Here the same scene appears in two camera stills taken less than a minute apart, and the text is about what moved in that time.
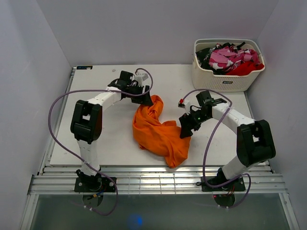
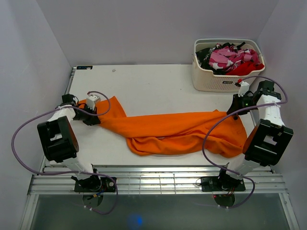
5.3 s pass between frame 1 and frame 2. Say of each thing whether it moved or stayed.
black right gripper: moved
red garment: stayed
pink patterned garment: stayed
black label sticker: stayed
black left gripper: moved
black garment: stayed
